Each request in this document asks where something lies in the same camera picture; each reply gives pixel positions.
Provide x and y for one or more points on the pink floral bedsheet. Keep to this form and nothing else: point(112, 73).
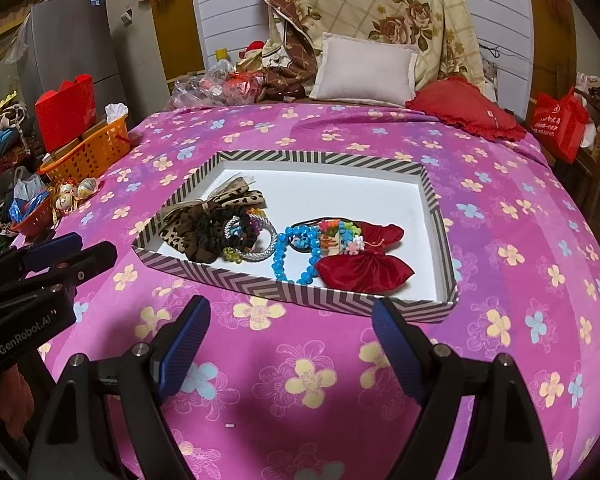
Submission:
point(505, 285)

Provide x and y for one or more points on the grey white striped box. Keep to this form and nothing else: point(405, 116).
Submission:
point(240, 285)

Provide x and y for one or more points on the red satin hair bow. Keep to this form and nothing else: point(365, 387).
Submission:
point(365, 267)

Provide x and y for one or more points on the red plush toy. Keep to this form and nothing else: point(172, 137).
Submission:
point(251, 51)

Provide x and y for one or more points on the red paper bag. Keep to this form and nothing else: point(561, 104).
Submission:
point(65, 110)

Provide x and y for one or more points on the leopard print hair bow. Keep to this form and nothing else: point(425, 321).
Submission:
point(180, 227)

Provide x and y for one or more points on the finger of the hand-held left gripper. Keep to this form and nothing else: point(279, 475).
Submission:
point(85, 262)
point(55, 250)

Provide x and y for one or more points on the orange plastic basket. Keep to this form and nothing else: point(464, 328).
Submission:
point(90, 155)

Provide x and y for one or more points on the small red basket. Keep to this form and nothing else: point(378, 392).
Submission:
point(35, 220)

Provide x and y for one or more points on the gold white painted egg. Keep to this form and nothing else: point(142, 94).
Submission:
point(65, 199)
point(86, 188)

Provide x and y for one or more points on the white tissue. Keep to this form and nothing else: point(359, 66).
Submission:
point(116, 111)

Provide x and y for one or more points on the clear plastic bag pile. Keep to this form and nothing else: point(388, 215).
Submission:
point(200, 87)

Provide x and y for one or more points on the beige pillow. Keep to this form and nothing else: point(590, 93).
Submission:
point(362, 70)

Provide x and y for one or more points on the red shopping bag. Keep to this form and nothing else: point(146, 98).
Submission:
point(555, 125)

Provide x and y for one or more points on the grey refrigerator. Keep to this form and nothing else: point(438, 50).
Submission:
point(65, 40)

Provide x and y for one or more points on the grey white woven bangle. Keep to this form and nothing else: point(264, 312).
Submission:
point(260, 255)

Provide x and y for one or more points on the brown patterned cloth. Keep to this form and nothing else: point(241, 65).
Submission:
point(285, 80)

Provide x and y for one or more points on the red ruffled pillow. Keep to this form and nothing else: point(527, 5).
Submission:
point(460, 102)

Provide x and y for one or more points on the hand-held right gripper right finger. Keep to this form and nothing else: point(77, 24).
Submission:
point(400, 355)

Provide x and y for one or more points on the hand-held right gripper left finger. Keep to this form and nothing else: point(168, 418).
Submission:
point(185, 340)

